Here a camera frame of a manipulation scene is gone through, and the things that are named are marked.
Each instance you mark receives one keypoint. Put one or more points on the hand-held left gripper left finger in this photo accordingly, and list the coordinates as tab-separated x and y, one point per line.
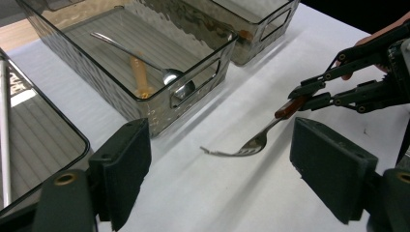
124	174

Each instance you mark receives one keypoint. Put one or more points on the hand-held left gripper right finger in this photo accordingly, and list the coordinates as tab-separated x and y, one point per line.
332	164

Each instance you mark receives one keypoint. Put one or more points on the smoky transparent plastic bin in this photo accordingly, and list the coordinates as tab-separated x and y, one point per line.
42	138
257	48
154	112

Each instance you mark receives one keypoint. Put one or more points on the metal spoon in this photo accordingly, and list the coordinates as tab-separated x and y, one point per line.
169	76

